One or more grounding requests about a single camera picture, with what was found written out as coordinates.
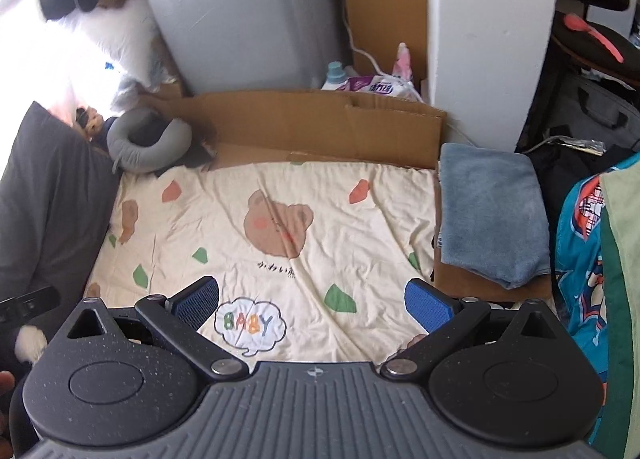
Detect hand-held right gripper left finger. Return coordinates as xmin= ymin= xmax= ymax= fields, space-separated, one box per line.
xmin=67 ymin=275 xmax=251 ymax=381

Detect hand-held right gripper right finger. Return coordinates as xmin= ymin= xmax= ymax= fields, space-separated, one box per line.
xmin=380 ymin=279 xmax=558 ymax=381

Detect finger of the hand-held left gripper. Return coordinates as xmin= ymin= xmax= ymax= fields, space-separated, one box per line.
xmin=0 ymin=287 xmax=61 ymax=325

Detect blue denim jeans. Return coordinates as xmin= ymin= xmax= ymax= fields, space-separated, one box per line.
xmin=436 ymin=142 xmax=552 ymax=291

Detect white fluffy cloth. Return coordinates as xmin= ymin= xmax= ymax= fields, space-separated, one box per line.
xmin=14 ymin=325 xmax=49 ymax=366

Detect cream bear print blanket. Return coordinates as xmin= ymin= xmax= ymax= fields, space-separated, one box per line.
xmin=82 ymin=159 xmax=442 ymax=376

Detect person's bare leg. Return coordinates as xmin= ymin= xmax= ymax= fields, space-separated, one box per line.
xmin=0 ymin=370 xmax=17 ymax=436

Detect dark grey pillow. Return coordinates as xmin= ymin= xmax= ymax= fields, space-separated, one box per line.
xmin=0 ymin=101 xmax=124 ymax=356

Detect black cloth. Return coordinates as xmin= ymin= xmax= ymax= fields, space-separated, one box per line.
xmin=152 ymin=135 xmax=219 ymax=174

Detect teal printed garment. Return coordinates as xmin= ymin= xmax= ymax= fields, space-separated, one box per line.
xmin=554 ymin=151 xmax=640 ymax=446

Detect black garment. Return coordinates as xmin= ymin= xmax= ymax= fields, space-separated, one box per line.
xmin=520 ymin=140 xmax=637 ymax=241

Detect green cloth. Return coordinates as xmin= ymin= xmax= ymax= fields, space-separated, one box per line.
xmin=597 ymin=159 xmax=640 ymax=459

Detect brown cardboard sheet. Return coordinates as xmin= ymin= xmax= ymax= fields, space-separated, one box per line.
xmin=137 ymin=90 xmax=557 ymax=306

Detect silver foil packet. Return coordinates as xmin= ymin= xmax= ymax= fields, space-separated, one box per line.
xmin=554 ymin=135 xmax=607 ymax=158

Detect purple packet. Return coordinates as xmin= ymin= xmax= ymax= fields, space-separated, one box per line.
xmin=347 ymin=74 xmax=417 ymax=100

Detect pink spray bottle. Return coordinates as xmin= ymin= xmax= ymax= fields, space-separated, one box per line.
xmin=392 ymin=42 xmax=414 ymax=80

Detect detergent bottle with blue cap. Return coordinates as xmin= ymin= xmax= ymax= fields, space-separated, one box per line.
xmin=320 ymin=61 xmax=352 ymax=92

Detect grey bag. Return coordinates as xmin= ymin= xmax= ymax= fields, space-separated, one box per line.
xmin=544 ymin=73 xmax=640 ymax=150

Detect white pillow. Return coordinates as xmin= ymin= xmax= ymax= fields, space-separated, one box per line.
xmin=74 ymin=3 xmax=162 ymax=90

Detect grey plastic-wrapped appliance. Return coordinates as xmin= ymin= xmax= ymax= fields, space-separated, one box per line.
xmin=129 ymin=0 xmax=359 ymax=98

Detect tall cardboard box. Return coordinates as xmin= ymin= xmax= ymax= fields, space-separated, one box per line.
xmin=332 ymin=0 xmax=432 ymax=106

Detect pink brush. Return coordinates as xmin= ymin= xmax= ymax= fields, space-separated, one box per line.
xmin=563 ymin=12 xmax=627 ymax=66

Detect white cable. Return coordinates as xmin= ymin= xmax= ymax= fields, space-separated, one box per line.
xmin=340 ymin=14 xmax=397 ymax=86

